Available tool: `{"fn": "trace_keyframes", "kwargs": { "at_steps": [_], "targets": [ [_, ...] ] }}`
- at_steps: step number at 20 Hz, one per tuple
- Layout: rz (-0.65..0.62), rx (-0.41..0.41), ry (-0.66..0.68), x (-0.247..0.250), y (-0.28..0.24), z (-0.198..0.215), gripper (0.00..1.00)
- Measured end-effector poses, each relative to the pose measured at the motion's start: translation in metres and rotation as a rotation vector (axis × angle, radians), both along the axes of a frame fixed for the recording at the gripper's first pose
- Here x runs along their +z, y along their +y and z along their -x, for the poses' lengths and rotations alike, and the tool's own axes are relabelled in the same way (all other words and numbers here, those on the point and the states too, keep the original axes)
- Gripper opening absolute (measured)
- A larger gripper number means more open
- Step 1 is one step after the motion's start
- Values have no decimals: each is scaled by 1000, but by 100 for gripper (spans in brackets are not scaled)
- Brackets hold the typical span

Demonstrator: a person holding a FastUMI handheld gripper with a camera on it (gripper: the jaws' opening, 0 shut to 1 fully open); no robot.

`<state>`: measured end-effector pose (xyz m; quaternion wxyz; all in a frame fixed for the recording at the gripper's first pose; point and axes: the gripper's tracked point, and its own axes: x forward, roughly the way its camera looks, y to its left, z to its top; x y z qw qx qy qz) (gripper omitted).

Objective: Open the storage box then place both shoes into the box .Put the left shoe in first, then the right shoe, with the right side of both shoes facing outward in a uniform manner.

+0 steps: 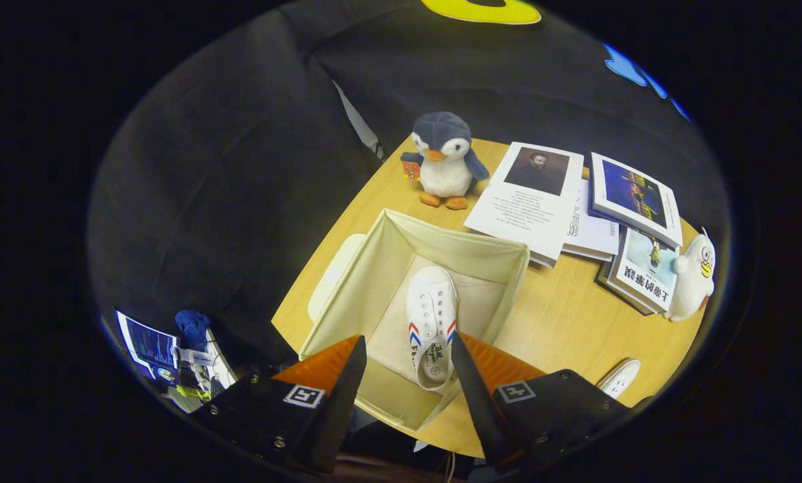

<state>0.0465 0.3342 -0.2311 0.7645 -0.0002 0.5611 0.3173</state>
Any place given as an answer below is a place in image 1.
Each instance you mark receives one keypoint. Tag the book with night city cover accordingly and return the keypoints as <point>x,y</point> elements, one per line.
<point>636,198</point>

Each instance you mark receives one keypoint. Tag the grey penguin plush toy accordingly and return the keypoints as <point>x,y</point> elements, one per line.
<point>444,164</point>

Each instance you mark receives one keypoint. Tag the white side desk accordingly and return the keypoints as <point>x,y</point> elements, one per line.
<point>216,362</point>

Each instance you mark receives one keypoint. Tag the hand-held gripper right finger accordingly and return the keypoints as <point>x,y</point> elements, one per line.
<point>485,402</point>

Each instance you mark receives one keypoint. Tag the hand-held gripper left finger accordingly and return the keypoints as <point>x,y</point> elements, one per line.
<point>340,402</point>

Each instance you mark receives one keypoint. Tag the book with pale sky cover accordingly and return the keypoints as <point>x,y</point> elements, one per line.
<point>646,272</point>

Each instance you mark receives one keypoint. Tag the white duck plush toy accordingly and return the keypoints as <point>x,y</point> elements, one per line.
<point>693,278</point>

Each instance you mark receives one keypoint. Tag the white book with portrait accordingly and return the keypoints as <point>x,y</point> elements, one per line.
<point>528,201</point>

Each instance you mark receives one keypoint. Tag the white canvas shoe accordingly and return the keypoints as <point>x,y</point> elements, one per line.
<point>431,315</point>
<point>619,379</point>

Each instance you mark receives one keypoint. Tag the plain white book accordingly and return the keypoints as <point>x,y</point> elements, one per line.
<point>589,231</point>

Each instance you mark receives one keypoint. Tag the computer screen with blue image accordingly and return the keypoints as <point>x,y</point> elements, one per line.
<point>146,345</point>

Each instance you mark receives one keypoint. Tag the blue cloth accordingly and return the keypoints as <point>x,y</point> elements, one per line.
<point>190,325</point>

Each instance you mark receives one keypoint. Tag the cream fabric storage box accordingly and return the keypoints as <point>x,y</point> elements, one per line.
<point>367,282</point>

